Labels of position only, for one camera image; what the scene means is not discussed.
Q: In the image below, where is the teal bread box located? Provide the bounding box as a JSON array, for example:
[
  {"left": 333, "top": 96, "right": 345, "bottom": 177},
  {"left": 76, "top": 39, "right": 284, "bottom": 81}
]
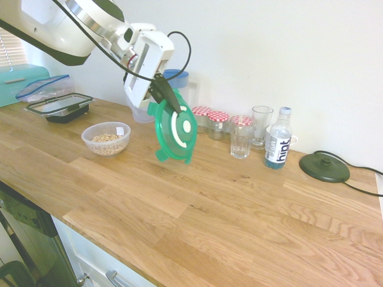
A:
[{"left": 0, "top": 65, "right": 53, "bottom": 109}]

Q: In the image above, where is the faceted clear glass tumbler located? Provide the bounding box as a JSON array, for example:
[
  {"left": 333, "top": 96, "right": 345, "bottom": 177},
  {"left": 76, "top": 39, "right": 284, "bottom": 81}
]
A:
[{"left": 229, "top": 121, "right": 257, "bottom": 160}]

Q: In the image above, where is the white mug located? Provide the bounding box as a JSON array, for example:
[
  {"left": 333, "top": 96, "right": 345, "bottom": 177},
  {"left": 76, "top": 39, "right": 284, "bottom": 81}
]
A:
[{"left": 265, "top": 125, "right": 299, "bottom": 148}]

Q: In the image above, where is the dark round kettle base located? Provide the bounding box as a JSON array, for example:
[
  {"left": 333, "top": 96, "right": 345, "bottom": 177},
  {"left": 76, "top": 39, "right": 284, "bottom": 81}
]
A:
[{"left": 299, "top": 150, "right": 351, "bottom": 184}]

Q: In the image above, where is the dark steel appliance front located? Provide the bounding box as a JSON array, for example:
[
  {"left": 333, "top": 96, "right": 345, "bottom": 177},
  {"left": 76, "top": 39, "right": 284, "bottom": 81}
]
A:
[{"left": 0, "top": 181, "right": 80, "bottom": 287}]

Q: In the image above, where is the window blind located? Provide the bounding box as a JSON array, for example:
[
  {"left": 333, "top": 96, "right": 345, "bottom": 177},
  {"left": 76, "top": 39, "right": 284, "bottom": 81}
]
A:
[{"left": 0, "top": 28, "right": 28, "bottom": 70}]

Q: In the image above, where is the white drawer with metal handle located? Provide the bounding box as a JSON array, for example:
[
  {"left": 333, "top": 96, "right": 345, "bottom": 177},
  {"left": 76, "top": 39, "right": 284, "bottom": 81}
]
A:
[{"left": 52, "top": 215, "right": 157, "bottom": 287}]

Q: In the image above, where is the glass jar red checkered lid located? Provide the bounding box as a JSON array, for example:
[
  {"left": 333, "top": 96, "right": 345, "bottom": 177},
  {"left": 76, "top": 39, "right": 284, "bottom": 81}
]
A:
[
  {"left": 207, "top": 110, "right": 230, "bottom": 141},
  {"left": 229, "top": 115, "right": 257, "bottom": 141},
  {"left": 191, "top": 106, "right": 212, "bottom": 135}
]

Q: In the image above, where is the clear pitcher light blue lid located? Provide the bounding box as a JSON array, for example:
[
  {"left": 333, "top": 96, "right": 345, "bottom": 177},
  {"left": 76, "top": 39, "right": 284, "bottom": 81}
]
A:
[{"left": 163, "top": 68, "right": 200, "bottom": 114}]

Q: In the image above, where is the dark green curved frame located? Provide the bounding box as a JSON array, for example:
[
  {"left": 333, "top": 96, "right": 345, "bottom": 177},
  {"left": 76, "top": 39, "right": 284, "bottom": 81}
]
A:
[{"left": 0, "top": 259, "right": 37, "bottom": 287}]

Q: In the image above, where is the clear zip bag blue seal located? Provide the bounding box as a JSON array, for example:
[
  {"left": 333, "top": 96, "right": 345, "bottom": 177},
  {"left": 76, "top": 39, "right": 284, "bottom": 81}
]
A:
[{"left": 15, "top": 74, "right": 75, "bottom": 104}]

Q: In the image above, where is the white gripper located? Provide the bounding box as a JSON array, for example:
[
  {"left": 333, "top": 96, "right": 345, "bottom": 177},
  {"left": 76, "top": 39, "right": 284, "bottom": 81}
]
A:
[{"left": 122, "top": 29, "right": 183, "bottom": 114}]

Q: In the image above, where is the hint water bottle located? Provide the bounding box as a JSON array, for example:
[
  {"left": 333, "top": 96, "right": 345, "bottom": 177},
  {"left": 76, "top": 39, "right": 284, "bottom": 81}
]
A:
[{"left": 264, "top": 106, "right": 293, "bottom": 171}]

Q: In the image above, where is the metal drawer handle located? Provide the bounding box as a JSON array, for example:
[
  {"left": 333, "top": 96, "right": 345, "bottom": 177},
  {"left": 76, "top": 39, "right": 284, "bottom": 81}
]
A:
[{"left": 105, "top": 270, "right": 134, "bottom": 287}]

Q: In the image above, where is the cereal rings heap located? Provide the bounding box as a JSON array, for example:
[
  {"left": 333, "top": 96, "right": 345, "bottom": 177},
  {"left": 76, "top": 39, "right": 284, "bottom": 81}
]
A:
[{"left": 90, "top": 133, "right": 126, "bottom": 157}]

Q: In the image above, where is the clear plastic food bowl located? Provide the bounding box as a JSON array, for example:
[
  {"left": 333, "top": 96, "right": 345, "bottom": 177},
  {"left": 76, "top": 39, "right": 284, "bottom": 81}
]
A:
[{"left": 81, "top": 121, "right": 132, "bottom": 157}]

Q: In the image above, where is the black kettle base cable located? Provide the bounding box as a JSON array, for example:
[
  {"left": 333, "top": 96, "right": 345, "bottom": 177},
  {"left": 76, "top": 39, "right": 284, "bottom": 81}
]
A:
[{"left": 312, "top": 149, "right": 383, "bottom": 198}]

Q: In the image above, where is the green round container lid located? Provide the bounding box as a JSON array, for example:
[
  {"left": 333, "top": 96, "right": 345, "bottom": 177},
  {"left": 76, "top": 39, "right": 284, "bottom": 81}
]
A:
[{"left": 147, "top": 88, "right": 199, "bottom": 164}]

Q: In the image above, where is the rectangular container dark clip lid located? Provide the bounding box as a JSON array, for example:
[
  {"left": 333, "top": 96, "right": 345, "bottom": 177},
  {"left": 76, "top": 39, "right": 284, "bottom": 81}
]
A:
[{"left": 25, "top": 92, "right": 95, "bottom": 124}]

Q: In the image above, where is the tall clear drinking glass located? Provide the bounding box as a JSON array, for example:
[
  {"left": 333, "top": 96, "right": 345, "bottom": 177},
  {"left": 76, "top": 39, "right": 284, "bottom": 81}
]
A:
[{"left": 251, "top": 105, "right": 275, "bottom": 151}]

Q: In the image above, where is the clear pitcher dark blue lid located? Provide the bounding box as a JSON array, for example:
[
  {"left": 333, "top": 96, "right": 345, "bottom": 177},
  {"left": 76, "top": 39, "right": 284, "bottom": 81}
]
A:
[{"left": 124, "top": 97, "right": 157, "bottom": 124}]

